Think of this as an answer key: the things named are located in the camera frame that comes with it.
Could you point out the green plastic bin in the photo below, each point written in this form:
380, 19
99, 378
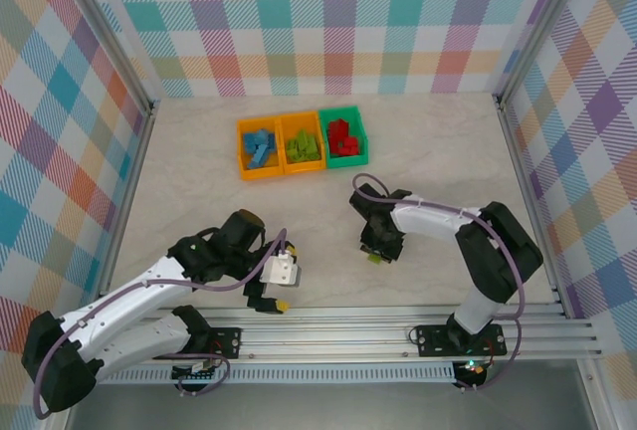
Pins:
346, 161

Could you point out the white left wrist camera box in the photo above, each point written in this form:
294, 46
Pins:
278, 271

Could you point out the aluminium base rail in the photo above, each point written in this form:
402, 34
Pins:
323, 335

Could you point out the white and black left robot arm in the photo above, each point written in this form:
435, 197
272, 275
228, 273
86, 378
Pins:
124, 300

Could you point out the aluminium frame leg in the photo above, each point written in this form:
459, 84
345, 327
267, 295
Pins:
602, 415
62, 424

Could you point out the orange plastic bin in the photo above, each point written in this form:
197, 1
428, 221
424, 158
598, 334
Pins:
303, 166
261, 173

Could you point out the small electronics board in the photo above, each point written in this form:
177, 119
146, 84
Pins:
473, 371
191, 376

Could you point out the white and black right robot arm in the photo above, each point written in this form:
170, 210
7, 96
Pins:
428, 213

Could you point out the grey metal panel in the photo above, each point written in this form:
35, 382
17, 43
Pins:
323, 407

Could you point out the blue lego brick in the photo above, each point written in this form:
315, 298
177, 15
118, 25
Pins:
258, 158
272, 141
250, 140
263, 135
269, 152
253, 150

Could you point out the aluminium frame post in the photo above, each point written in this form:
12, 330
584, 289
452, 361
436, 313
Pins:
538, 27
114, 37

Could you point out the aluminium side rail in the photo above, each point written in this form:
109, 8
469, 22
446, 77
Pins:
134, 176
520, 161

